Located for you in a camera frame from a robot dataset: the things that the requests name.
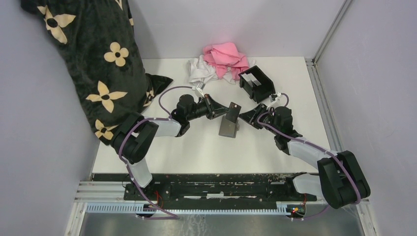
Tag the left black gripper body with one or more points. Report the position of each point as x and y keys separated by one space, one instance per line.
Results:
x=199 y=111

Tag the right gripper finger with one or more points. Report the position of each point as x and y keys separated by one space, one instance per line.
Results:
x=252 y=120
x=255 y=112

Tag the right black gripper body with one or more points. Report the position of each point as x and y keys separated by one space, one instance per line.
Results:
x=268 y=119

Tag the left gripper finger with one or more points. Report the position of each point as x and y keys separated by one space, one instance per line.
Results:
x=215 y=114
x=214 y=107

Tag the black VIP credit card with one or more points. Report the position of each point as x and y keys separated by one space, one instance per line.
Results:
x=233 y=113

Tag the grey leather card holder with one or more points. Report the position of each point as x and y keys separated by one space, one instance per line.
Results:
x=228 y=128

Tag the black plastic card box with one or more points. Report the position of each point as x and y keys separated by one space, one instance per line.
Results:
x=257 y=93

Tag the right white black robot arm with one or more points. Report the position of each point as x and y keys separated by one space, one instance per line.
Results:
x=340 y=180

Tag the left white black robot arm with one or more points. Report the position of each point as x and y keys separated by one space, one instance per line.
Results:
x=134 y=137

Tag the white cards in box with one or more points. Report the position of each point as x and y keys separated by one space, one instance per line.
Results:
x=251 y=79

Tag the white cloth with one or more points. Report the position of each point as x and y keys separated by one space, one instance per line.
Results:
x=200 y=71

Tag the pink cloth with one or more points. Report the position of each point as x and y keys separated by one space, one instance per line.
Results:
x=225 y=56

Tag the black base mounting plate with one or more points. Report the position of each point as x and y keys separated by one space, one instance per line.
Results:
x=222 y=191

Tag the black floral blanket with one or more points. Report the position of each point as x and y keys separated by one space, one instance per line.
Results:
x=96 y=40

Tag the corner aluminium post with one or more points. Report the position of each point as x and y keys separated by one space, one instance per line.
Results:
x=317 y=84

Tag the aluminium rail frame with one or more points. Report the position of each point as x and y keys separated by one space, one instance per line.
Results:
x=115 y=208

